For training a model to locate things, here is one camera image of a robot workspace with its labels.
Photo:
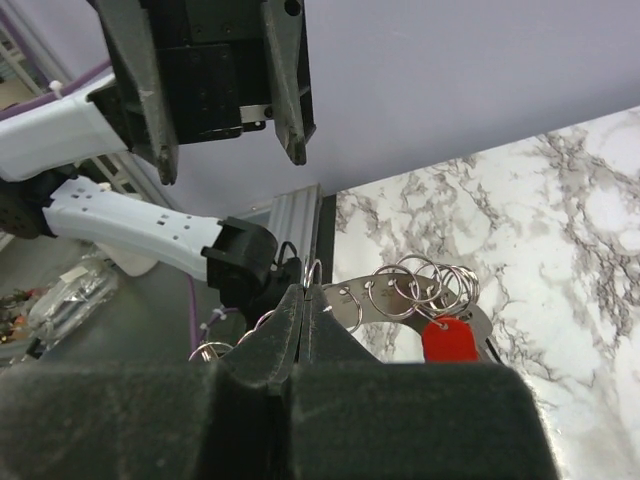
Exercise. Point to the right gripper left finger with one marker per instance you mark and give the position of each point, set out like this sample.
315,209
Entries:
224,419

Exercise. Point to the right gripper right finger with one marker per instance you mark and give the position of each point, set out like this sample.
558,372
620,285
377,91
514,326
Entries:
354,417

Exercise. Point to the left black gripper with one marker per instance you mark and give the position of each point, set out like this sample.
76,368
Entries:
195,71

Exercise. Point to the red key tag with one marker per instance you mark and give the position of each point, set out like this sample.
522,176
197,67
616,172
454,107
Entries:
448,340

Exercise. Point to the round metal keyring disc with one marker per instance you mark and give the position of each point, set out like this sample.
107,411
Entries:
378,317

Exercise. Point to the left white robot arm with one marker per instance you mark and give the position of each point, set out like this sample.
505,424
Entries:
42,194

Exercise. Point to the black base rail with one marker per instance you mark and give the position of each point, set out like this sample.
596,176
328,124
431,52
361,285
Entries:
325,236

